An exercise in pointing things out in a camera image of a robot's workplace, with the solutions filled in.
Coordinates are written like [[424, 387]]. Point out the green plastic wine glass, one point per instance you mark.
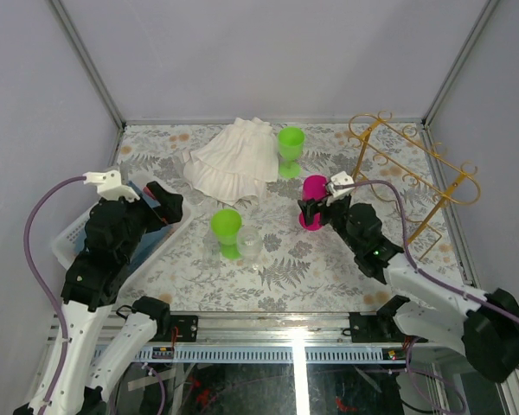
[[291, 143], [225, 225]]

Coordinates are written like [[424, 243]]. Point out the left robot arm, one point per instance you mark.
[[75, 380]]

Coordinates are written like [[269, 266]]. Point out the white plastic basket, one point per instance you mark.
[[69, 242]]

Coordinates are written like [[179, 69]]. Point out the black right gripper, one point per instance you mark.
[[313, 206]]

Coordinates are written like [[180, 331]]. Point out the red item in basket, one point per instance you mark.
[[148, 192]]

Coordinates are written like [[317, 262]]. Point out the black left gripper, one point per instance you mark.
[[171, 203]]

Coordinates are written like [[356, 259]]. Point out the blue folded towel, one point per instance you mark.
[[150, 241]]

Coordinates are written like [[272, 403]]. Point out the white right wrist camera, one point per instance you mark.
[[339, 186]]

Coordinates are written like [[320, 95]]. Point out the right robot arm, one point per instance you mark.
[[481, 326]]

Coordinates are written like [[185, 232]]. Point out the aluminium front rail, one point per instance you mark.
[[222, 337]]

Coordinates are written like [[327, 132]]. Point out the white pleated cloth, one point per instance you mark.
[[236, 164]]

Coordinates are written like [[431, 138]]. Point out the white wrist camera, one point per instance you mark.
[[339, 186], [111, 185]]

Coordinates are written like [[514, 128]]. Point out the magenta plastic wine glass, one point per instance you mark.
[[313, 191]]

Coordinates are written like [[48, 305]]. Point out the gold wire wine glass rack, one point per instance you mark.
[[426, 181]]

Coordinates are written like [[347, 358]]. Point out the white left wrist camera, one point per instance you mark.
[[111, 185]]

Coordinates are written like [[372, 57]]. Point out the clear wine glass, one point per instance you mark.
[[249, 245]]

